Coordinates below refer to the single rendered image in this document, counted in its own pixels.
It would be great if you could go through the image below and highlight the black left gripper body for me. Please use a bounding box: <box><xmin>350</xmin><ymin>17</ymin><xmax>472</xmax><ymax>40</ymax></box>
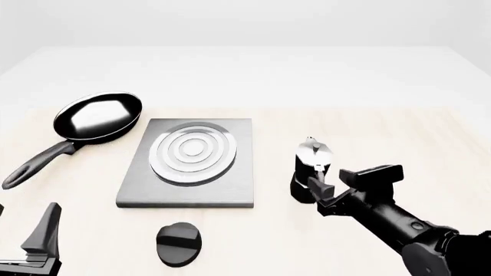
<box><xmin>0</xmin><ymin>254</ymin><xmax>62</xmax><ymax>276</ymax></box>

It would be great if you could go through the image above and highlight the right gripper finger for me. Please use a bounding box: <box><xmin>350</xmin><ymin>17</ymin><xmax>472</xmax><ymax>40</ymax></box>
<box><xmin>307</xmin><ymin>175</ymin><xmax>335</xmax><ymax>202</ymax></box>
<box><xmin>339</xmin><ymin>164</ymin><xmax>404</xmax><ymax>189</ymax></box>

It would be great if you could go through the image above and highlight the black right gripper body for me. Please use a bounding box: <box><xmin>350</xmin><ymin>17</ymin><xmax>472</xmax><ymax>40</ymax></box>
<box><xmin>316</xmin><ymin>183</ymin><xmax>397</xmax><ymax>217</ymax></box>

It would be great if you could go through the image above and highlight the black and silver moka pot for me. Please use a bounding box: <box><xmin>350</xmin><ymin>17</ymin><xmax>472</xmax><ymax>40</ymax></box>
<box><xmin>289</xmin><ymin>136</ymin><xmax>337</xmax><ymax>205</ymax></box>

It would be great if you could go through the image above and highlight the round black stove knob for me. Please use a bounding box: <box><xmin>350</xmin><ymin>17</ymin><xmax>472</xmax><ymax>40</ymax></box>
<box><xmin>155</xmin><ymin>221</ymin><xmax>203</xmax><ymax>268</ymax></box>

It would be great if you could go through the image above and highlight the flat grey stove plate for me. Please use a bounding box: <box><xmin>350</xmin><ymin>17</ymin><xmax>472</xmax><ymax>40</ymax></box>
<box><xmin>115</xmin><ymin>117</ymin><xmax>256</xmax><ymax>209</ymax></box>

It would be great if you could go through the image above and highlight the black frying pan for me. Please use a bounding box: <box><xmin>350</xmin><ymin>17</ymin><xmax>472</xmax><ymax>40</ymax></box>
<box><xmin>1</xmin><ymin>90</ymin><xmax>143</xmax><ymax>191</ymax></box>

